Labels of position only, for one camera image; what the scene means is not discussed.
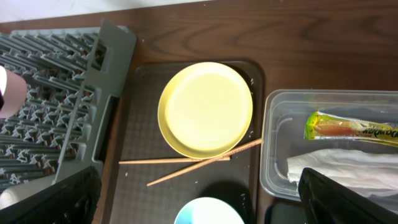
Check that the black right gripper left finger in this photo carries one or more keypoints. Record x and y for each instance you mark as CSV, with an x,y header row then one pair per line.
x,y
72,200

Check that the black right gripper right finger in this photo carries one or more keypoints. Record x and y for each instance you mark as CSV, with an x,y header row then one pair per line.
x,y
328,202

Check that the white napkin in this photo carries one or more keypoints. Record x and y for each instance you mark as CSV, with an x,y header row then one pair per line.
x,y
366,174

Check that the yellow green snack wrapper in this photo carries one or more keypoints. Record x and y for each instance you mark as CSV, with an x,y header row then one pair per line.
x,y
327,126

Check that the light blue bowl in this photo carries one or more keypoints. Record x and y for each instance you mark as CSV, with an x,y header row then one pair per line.
x,y
208,210

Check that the pink white bowl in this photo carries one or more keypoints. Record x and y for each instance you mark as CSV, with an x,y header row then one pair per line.
x,y
13,92

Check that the white paper cup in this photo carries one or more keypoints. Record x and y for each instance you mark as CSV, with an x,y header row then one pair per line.
x,y
16,193

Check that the black waste tray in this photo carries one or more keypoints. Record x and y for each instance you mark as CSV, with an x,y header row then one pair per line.
x,y
285,213

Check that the clear plastic waste bin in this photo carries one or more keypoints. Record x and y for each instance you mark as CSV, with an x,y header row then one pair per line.
x,y
285,116

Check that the grey plastic dishwasher rack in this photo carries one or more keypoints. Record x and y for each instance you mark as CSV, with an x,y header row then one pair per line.
x,y
72,76

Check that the upper wooden chopstick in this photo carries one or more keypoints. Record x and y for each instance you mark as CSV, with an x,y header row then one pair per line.
x,y
168,160

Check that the wooden chopstick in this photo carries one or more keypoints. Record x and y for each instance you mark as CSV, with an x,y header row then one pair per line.
x,y
206,162
168,160

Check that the dark brown serving tray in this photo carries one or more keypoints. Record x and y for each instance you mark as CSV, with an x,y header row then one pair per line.
x,y
138,195

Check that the lower wooden chopstick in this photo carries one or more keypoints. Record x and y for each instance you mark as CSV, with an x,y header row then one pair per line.
x,y
206,162

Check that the yellow round plate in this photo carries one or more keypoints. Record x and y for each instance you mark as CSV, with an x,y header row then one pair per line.
x,y
205,110

